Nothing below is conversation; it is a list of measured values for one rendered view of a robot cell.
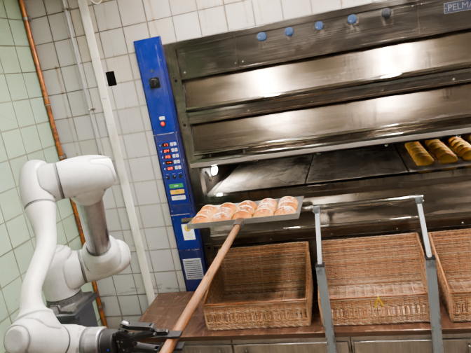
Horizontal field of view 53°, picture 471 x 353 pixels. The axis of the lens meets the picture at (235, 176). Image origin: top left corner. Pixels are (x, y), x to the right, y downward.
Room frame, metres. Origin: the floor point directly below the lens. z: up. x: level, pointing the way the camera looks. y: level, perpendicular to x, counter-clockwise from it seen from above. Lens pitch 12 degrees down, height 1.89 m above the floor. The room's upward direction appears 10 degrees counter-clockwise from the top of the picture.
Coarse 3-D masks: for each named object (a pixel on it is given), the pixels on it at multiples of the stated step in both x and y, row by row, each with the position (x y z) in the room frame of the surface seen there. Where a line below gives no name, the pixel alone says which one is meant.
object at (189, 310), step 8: (232, 232) 1.97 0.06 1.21; (232, 240) 1.90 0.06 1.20; (224, 248) 1.80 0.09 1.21; (216, 256) 1.73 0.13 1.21; (224, 256) 1.76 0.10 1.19; (216, 264) 1.65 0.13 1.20; (208, 272) 1.58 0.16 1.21; (208, 280) 1.53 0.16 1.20; (200, 288) 1.47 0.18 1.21; (192, 296) 1.42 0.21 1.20; (200, 296) 1.43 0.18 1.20; (192, 304) 1.37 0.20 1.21; (184, 312) 1.32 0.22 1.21; (192, 312) 1.33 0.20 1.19; (184, 320) 1.28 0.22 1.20; (176, 328) 1.23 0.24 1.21; (184, 328) 1.26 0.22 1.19; (168, 344) 1.16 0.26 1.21; (176, 344) 1.18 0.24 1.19; (160, 352) 1.12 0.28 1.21; (168, 352) 1.13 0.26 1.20
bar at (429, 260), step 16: (304, 208) 2.26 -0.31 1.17; (320, 208) 2.23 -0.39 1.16; (336, 208) 2.22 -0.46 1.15; (320, 240) 2.13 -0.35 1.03; (320, 256) 2.07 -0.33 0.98; (432, 256) 1.92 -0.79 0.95; (320, 272) 2.02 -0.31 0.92; (432, 272) 1.90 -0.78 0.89; (320, 288) 2.02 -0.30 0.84; (432, 288) 1.90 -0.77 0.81; (432, 304) 1.90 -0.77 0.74; (432, 320) 1.90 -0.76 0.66; (432, 336) 1.90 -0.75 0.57; (336, 352) 2.03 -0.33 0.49
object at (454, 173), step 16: (368, 176) 2.58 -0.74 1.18; (384, 176) 2.52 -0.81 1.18; (400, 176) 2.49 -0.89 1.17; (416, 176) 2.47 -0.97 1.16; (432, 176) 2.44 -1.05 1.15; (448, 176) 2.42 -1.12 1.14; (240, 192) 2.75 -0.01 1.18; (256, 192) 2.70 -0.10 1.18; (272, 192) 2.67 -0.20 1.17; (288, 192) 2.65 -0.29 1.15; (304, 192) 2.63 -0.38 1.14
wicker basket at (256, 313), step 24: (240, 264) 2.68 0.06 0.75; (264, 264) 2.64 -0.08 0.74; (288, 264) 2.60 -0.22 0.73; (216, 288) 2.53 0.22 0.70; (240, 288) 2.64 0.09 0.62; (264, 288) 2.61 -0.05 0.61; (288, 288) 2.57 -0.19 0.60; (312, 288) 2.47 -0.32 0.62; (216, 312) 2.27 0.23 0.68; (240, 312) 2.24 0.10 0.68; (264, 312) 2.21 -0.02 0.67; (288, 312) 2.30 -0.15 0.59
